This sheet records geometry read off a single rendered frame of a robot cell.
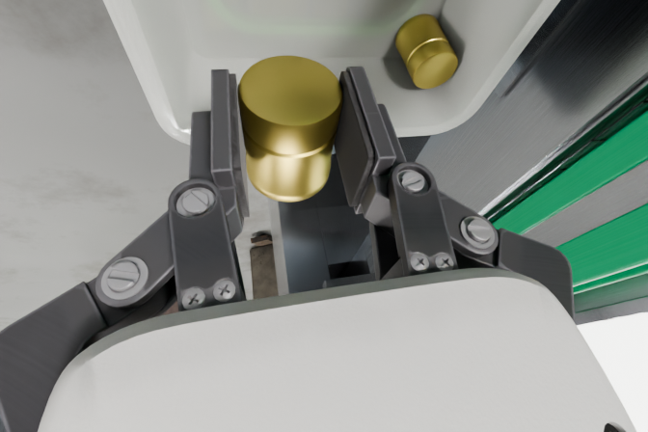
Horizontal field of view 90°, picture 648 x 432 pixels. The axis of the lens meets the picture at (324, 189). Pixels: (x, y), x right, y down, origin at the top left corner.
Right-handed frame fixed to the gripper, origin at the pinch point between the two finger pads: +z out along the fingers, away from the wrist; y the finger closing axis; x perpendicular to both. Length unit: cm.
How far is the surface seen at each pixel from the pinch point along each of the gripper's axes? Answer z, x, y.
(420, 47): 12.3, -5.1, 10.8
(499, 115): 10.9, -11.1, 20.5
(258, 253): 107, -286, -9
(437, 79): 11.1, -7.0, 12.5
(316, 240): 27, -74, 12
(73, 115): 111, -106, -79
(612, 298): -4, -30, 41
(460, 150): 12.1, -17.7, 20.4
